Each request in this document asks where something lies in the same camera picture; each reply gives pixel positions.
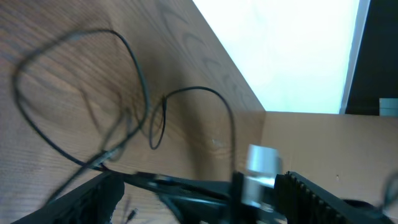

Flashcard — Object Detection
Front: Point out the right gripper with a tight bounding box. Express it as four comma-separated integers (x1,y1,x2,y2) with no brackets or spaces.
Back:
124,172,280,223

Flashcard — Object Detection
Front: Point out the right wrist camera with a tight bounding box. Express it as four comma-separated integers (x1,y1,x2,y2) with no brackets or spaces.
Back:
241,144,282,212

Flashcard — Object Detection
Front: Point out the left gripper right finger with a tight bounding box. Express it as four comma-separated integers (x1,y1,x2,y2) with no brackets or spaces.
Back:
274,172,392,224

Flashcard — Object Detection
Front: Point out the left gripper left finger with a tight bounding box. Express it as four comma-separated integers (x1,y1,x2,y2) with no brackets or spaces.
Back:
12,173,124,224

